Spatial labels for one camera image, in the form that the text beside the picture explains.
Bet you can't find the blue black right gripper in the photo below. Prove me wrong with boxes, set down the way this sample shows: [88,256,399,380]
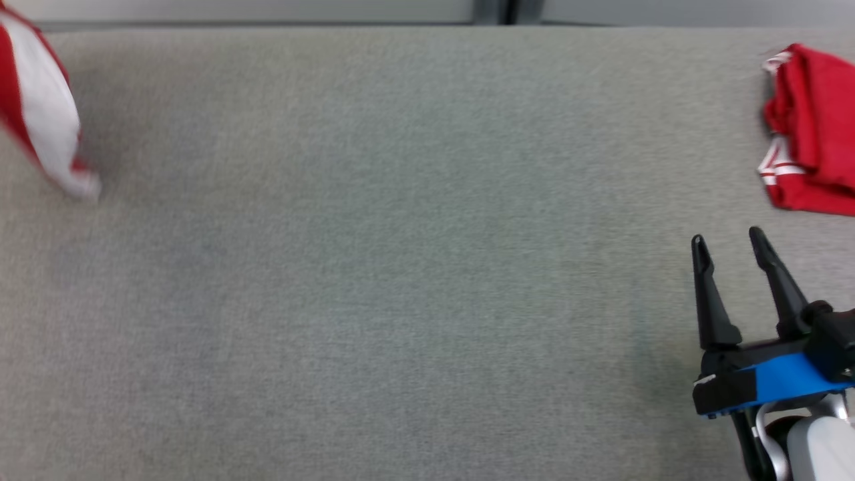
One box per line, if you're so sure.
[691,225,855,420]

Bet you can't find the red jersey with white trim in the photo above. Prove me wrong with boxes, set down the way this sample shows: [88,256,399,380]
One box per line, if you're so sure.
[757,43,855,218]

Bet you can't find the red and white shorts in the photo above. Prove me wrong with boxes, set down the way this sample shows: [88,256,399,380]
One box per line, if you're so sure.
[0,3,103,202]

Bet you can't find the grey metal partition post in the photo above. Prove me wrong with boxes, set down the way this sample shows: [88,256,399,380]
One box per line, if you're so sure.
[472,0,543,27]

